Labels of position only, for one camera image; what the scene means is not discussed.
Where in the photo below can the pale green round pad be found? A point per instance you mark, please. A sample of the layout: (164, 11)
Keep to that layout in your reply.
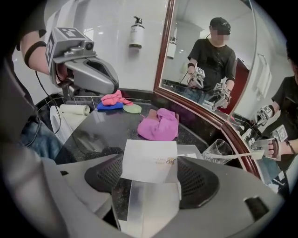
(132, 109)

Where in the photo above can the glass tumbler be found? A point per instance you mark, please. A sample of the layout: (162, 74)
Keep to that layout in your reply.
(217, 151)

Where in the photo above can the angled mirror panel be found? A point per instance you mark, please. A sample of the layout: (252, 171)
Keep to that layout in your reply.
(198, 35)

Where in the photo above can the person's blue jeans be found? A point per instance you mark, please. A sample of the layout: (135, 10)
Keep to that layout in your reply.
(39, 139)

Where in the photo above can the white toilet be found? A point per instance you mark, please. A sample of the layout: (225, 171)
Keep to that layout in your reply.
(69, 125)

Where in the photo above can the person's left forearm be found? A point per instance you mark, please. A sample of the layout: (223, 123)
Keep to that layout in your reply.
(37, 58)

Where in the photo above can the large wall mirror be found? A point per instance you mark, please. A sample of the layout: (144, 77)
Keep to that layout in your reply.
(267, 69)

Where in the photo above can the cream paper roll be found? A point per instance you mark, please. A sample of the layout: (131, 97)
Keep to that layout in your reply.
(74, 109)

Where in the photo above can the person's dark shirt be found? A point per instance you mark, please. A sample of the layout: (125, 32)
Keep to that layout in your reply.
(14, 88)

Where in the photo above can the white pump bottle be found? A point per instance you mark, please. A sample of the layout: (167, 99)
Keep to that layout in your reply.
(137, 35)

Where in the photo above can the black forearm band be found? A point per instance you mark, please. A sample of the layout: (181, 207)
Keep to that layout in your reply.
(32, 50)

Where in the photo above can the person's left hand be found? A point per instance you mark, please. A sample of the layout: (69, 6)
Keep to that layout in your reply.
(62, 73)

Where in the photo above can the blue cloth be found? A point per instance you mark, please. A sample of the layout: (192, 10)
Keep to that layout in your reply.
(109, 107)

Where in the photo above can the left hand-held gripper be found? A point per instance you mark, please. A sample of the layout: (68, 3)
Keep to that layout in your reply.
(65, 46)

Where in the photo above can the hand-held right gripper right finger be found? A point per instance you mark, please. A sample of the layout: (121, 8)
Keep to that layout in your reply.
(232, 190)

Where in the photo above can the small white boxes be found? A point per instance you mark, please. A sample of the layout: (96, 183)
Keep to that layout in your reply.
(149, 160)

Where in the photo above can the white toothbrush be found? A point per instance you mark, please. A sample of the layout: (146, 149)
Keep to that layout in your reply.
(237, 155)

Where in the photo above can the purple cloth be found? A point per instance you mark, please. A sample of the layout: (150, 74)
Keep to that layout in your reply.
(158, 126)

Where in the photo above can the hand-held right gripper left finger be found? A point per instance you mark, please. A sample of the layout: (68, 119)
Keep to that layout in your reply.
(76, 181)

